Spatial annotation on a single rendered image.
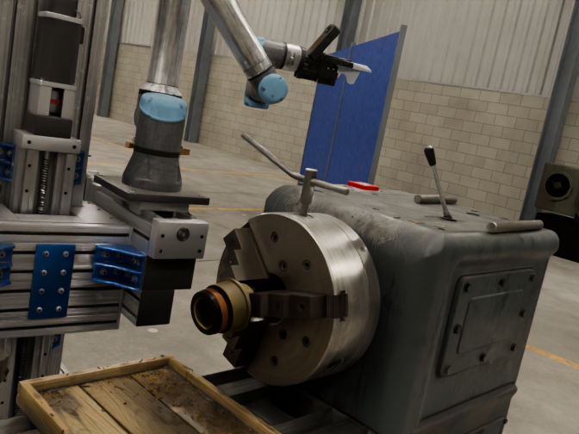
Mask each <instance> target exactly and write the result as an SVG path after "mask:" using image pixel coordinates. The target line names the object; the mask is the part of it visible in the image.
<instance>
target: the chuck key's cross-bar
mask: <svg viewBox="0 0 579 434"><path fill-rule="evenodd" d="M241 137H242V138H243V139H244V140H245V141H247V142H248V143H249V144H250V145H252V146H253V147H254V148H256V149H257V150H258V151H259V152H261V153H262V154H263V155H264V156H266V157H267V158H268V159H269V160H270V161H271V162H272V163H274V164H275V165H276V166H277V167H279V168H280V169H281V170H282V171H284V172H285V173H286V174H288V175H289V176H290V177H292V178H293V179H295V180H298V181H301V182H303V179H304V175H301V174H297V173H295V172H294V171H293V170H292V169H291V168H289V167H288V166H287V165H286V164H284V163H283V162H282V161H280V160H279V159H278V158H276V157H275V156H274V155H272V154H271V153H270V152H268V151H267V150H266V149H265V148H263V147H262V146H261V145H260V144H259V143H258V142H257V141H255V140H254V139H253V138H251V137H250V136H249V135H248V134H246V133H242V134H241ZM310 183H311V184H312V185H314V186H317V187H320V188H323V189H327V190H331V191H333V192H336V193H339V194H342V195H348V194H349V189H346V188H343V187H340V186H337V185H334V184H331V183H326V182H323V181H321V180H317V179H314V178H313V179H311V181H310Z"/></svg>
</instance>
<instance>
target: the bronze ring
mask: <svg viewBox="0 0 579 434"><path fill-rule="evenodd" d="M249 293H253V291H252V289H251V288H250V287H249V286H248V285H246V284H244V283H240V282H238V281H237V280H235V279H233V278H224V279H222V280H220V281H219V282H218V283H216V284H212V285H209V286H208V287H206V289H203V290H201V291H199V292H196V293H195V294H194V295H193V297H192V300H191V303H190V312H191V317H192V319H193V321H194V323H195V325H196V327H197V329H198V330H199V331H200V332H201V333H203V334H205V335H215V334H217V333H220V334H224V333H227V332H231V331H233V332H239V331H242V330H244V329H245V328H246V327H247V326H248V324H249V322H250V319H251V317H252V306H251V302H250V298H249Z"/></svg>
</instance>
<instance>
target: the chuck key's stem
mask: <svg viewBox="0 0 579 434"><path fill-rule="evenodd" d="M317 172H318V171H317V170H314V169H309V168H307V169H306V170H305V175H304V179H303V185H302V192H301V198H300V203H301V204H302V205H301V209H300V214H298V215H300V216H302V217H308V216H307V214H308V206H309V205H310V204H311V203H312V199H313V194H314V185H312V184H311V183H310V181H311V179H313V178H314V179H316V177H317Z"/></svg>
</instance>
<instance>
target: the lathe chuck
mask: <svg viewBox="0 0 579 434"><path fill-rule="evenodd" d="M296 214H299V213H289V212H267V213H262V214H257V215H254V216H253V217H251V218H249V219H248V221H249V224H250V227H251V229H252V233H253V235H254V238H255V239H256V242H257V245H258V248H259V251H260V253H261V256H262V258H263V260H264V263H265V267H266V269H267V271H268V273H270V274H274V275H276V276H278V278H277V279H275V280H274V281H272V282H271V283H269V284H266V285H265V286H260V285H259V286H258V287H257V288H251V289H252V291H253V293H256V292H264V291H272V290H280V289H283V290H285V289H287V290H294V291H302V292H309V293H317V294H325V295H340V291H342V290H343V294H345V316H344V317H343V320H340V318H328V317H326V318H321V319H311V320H308V319H298V318H292V317H288V318H283V319H281V318H280V321H279V322H277V323H269V324H268V325H267V327H266V329H265V332H264V335H263V337H262V338H261V340H260V343H259V345H258V348H257V350H256V352H255V355H254V357H253V359H252V362H251V364H250V367H249V369H248V370H247V372H248V373H249V374H250V375H252V376H253V377H255V378H256V379H258V380H259V381H261V382H263V383H266V384H269V385H272V386H277V387H287V386H292V385H296V384H298V383H302V382H305V381H311V380H314V379H317V378H321V377H324V376H327V375H331V374H333V373H335V372H336V371H338V370H340V369H341V368H343V367H344V366H345V365H346V364H347V363H348V362H349V361H350V360H351V358H352V357H353V355H354V354H355V352H356V351H357V349H358V347H359V346H360V343H361V341H362V339H363V336H364V332H365V328H366V325H367V320H368V314H369V289H368V283H367V279H366V274H365V271H364V266H363V264H362V261H361V259H360V256H359V255H358V252H357V250H356V248H355V247H354V245H353V243H352V242H351V240H349V238H348V237H347V236H346V234H345V233H344V232H343V231H342V230H341V229H340V228H339V227H338V226H336V225H335V224H334V223H333V222H331V221H330V220H328V219H326V218H324V217H322V216H320V215H318V214H311V213H308V214H307V215H308V216H310V217H312V218H305V217H301V216H299V215H296ZM227 255H228V251H227V247H225V249H224V251H223V253H222V256H221V261H220V264H219V268H218V272H217V278H216V283H218V282H219V281H220V280H221V279H220V277H219V274H221V273H222V272H223V271H224V270H226V269H225V266H224V263H223V261H222V259H223V258H225V257H226V256H227ZM335 360H339V363H338V364H337V365H336V366H335V367H333V368H332V369H329V370H327V371H325V370H324V369H325V368H326V367H327V366H328V365H329V364H330V363H332V362H333V361H335Z"/></svg>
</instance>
